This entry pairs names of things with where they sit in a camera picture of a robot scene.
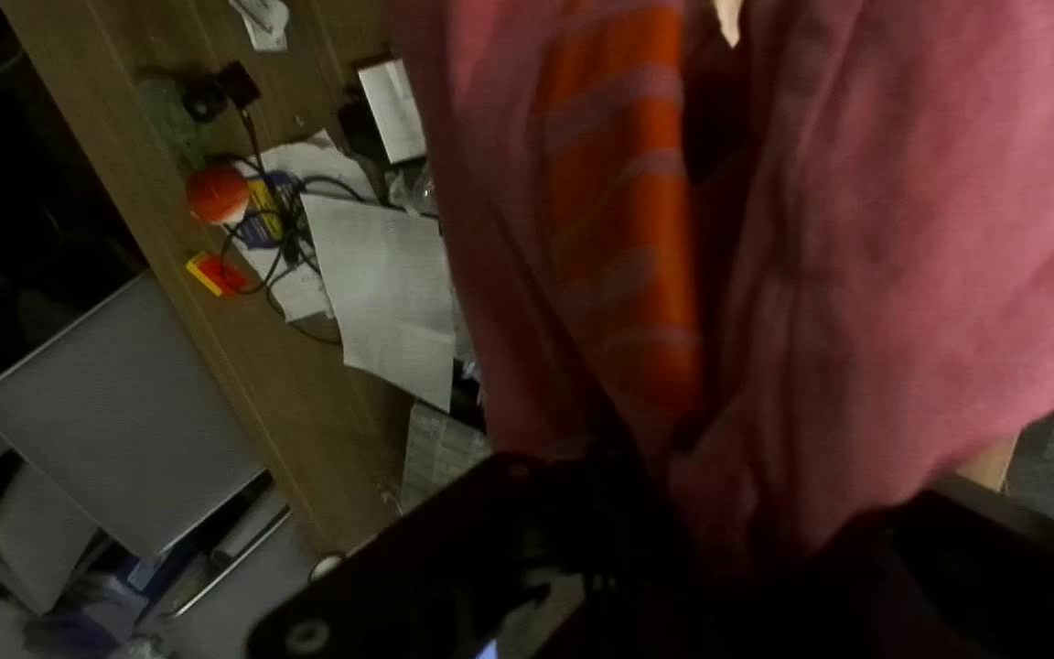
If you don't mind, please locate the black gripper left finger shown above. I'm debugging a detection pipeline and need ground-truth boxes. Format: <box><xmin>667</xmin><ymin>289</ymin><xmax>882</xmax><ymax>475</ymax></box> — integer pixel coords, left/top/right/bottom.
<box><xmin>247</xmin><ymin>449</ymin><xmax>692</xmax><ymax>659</ymax></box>

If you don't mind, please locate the white paper sheet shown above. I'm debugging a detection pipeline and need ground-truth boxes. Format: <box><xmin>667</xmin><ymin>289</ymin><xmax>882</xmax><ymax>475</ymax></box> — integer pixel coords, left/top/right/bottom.
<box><xmin>299</xmin><ymin>193</ymin><xmax>468</xmax><ymax>416</ymax></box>

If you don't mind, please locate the pink cloth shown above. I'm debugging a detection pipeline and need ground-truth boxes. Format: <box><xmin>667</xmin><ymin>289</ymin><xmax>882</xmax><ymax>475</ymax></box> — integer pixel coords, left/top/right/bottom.
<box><xmin>386</xmin><ymin>0</ymin><xmax>1054</xmax><ymax>580</ymax></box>

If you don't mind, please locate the orange striped towel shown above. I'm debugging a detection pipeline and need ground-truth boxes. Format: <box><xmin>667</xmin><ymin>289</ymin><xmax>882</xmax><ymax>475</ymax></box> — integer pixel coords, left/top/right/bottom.
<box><xmin>530</xmin><ymin>0</ymin><xmax>706</xmax><ymax>442</ymax></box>

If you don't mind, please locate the black button cable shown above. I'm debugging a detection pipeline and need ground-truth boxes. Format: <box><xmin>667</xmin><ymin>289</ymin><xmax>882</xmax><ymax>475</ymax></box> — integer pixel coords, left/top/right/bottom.
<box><xmin>229</xmin><ymin>108</ymin><xmax>348</xmax><ymax>344</ymax></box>

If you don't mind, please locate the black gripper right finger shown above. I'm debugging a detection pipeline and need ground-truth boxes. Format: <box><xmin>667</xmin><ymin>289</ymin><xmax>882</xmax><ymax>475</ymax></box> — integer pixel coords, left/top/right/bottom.
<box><xmin>576</xmin><ymin>475</ymin><xmax>1054</xmax><ymax>659</ymax></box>

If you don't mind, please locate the white power adapter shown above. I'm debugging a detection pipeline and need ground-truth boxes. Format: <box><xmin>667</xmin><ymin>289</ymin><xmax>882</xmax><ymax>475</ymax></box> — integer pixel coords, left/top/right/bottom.
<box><xmin>357</xmin><ymin>56</ymin><xmax>431</xmax><ymax>169</ymax></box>

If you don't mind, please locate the small black device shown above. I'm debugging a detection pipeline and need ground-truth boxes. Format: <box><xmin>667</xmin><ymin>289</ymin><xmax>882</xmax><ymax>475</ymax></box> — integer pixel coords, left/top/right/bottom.
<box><xmin>180</xmin><ymin>61</ymin><xmax>264</xmax><ymax>125</ymax></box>

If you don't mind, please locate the small white tag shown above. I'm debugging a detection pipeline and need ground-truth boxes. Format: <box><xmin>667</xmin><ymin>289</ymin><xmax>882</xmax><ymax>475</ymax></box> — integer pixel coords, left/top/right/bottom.
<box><xmin>229</xmin><ymin>0</ymin><xmax>293</xmax><ymax>56</ymax></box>

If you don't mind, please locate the red and yellow block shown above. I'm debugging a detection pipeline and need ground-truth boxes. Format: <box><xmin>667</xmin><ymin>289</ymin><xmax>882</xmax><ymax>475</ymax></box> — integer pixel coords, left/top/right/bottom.
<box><xmin>180</xmin><ymin>248</ymin><xmax>258</xmax><ymax>300</ymax></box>

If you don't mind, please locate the red emergency button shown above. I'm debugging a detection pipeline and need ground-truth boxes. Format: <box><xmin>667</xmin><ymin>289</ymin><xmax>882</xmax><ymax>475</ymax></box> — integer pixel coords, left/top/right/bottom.
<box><xmin>186</xmin><ymin>164</ymin><xmax>258</xmax><ymax>232</ymax></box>

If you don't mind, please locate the computer tower case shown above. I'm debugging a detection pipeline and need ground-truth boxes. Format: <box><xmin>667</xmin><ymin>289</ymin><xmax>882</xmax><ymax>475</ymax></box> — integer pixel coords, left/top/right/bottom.
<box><xmin>0</xmin><ymin>266</ymin><xmax>270</xmax><ymax>563</ymax></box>

